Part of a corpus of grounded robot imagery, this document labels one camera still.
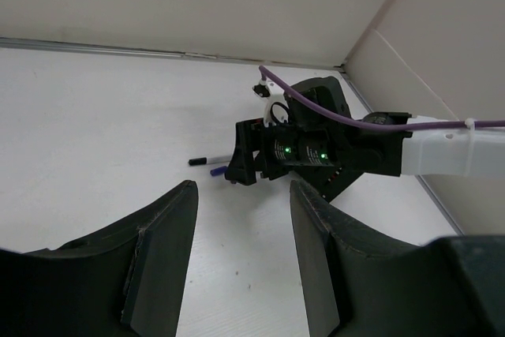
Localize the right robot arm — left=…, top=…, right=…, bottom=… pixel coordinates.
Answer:
left=225, top=77, right=504, bottom=198

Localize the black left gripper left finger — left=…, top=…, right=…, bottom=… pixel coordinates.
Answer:
left=1, top=180, right=197, bottom=336

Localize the black-capped white marker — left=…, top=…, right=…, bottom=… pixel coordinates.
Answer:
left=188, top=155, right=231, bottom=167

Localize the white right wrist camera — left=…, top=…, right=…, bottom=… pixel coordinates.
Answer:
left=252, top=79, right=291, bottom=128

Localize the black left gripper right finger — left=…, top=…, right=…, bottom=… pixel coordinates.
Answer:
left=290, top=181, right=504, bottom=336

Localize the purple-capped white marker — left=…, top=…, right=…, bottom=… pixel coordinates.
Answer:
left=210, top=166, right=227, bottom=177

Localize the black two-compartment organizer box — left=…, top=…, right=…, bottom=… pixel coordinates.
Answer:
left=294, top=167, right=363, bottom=203

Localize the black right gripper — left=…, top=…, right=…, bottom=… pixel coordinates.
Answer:
left=224, top=92, right=353, bottom=185

